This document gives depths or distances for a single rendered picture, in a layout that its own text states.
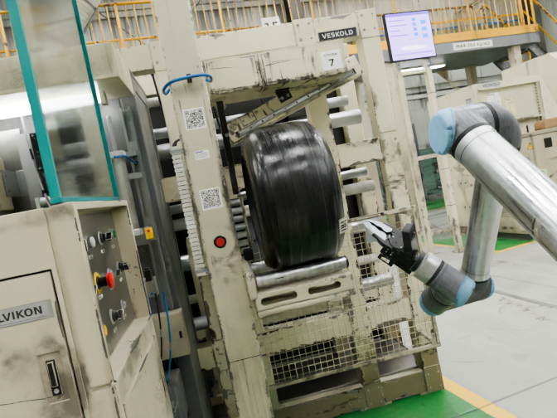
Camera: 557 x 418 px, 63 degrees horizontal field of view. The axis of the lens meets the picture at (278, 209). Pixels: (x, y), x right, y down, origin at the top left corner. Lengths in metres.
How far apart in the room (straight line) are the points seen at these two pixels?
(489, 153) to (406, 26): 4.70
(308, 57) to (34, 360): 1.54
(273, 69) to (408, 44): 3.86
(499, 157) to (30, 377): 1.08
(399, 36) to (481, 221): 4.41
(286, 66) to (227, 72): 0.25
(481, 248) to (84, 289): 1.11
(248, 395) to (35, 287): 1.03
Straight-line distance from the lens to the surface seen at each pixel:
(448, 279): 1.44
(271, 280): 1.62
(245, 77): 1.99
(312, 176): 1.51
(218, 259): 1.67
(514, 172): 1.13
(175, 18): 1.78
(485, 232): 1.49
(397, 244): 1.43
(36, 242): 0.99
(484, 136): 1.20
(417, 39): 5.83
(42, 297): 1.00
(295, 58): 2.04
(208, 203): 1.66
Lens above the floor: 1.22
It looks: 3 degrees down
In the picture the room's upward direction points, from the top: 11 degrees counter-clockwise
